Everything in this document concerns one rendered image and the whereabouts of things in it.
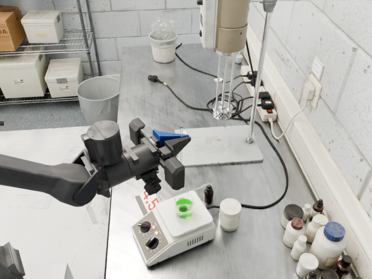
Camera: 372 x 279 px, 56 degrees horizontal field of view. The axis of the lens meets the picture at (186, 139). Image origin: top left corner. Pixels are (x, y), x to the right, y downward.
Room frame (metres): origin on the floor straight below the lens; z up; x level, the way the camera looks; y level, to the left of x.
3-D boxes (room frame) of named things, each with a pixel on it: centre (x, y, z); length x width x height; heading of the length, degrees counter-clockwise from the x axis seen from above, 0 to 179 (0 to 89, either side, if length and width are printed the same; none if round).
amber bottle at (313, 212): (0.64, -0.38, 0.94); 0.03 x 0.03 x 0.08
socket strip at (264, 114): (1.30, -0.31, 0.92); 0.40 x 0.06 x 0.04; 6
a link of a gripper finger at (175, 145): (0.55, 0.01, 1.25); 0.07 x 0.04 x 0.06; 124
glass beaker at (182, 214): (0.57, 0.00, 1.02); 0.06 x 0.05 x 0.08; 46
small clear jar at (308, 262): (0.47, -0.31, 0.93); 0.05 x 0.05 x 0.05
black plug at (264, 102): (1.15, -0.32, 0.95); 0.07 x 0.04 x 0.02; 96
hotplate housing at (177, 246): (0.58, 0.03, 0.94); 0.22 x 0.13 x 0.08; 116
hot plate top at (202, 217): (0.59, 0.00, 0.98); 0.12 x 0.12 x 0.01; 26
